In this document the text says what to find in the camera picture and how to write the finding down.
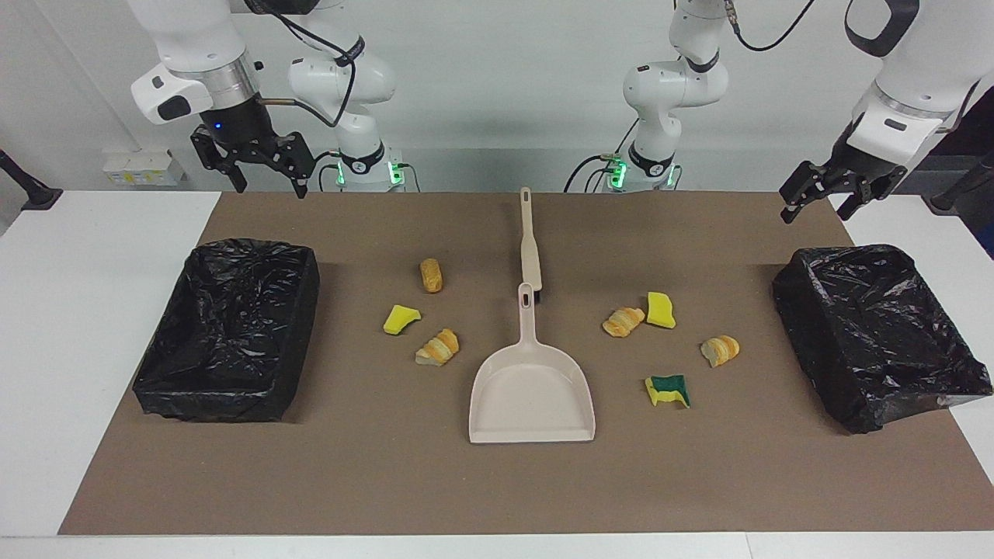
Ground notched green yellow sponge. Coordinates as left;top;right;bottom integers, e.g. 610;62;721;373
645;374;691;409

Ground black right base cable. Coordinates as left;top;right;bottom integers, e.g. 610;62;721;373
317;150;422;193

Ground black left base cable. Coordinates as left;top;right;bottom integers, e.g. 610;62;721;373
565;116;642;193

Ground white wall socket box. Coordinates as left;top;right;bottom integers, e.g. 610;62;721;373
103;149;187;187

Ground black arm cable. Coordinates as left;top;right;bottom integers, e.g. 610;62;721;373
260;0;360;130
725;0;818;53

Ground black bag-lined bin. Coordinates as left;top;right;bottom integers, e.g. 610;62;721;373
771;244;994;435
132;238;321;424

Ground beige plastic dustpan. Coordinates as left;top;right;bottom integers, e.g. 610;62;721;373
468;283;596;445

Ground black base cable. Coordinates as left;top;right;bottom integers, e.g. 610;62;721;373
317;150;422;193
565;116;642;193

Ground brown paper table mat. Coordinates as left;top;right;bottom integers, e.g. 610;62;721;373
58;192;994;536

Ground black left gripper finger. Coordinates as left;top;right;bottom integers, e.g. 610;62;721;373
779;159;829;224
836;182;883;222

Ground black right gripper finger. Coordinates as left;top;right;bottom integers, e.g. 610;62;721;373
289;132;316;200
190;128;249;194

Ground black camera stand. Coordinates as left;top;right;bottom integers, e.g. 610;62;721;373
930;151;994;214
0;149;64;212

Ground dark background panel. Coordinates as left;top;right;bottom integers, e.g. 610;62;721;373
905;78;994;261

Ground beige brush black bristles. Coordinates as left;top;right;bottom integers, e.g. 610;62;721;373
519;186;544;300

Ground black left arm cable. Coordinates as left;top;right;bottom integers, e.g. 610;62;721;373
725;0;818;53

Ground yellow sponge piece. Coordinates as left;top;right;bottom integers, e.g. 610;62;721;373
647;291;677;330
383;304;422;336

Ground croissant piece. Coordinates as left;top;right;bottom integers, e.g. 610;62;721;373
602;307;647;339
415;328;461;367
700;335;741;369

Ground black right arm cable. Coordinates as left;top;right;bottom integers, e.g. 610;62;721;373
260;0;360;130

